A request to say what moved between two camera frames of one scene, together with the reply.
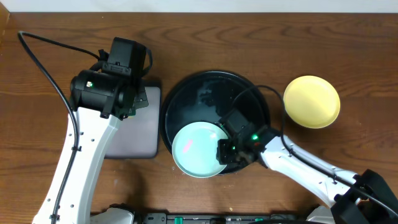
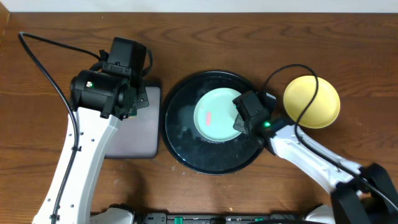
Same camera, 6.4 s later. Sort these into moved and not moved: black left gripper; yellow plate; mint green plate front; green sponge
Moved: mint green plate front
Not moved: black left gripper; green sponge; yellow plate
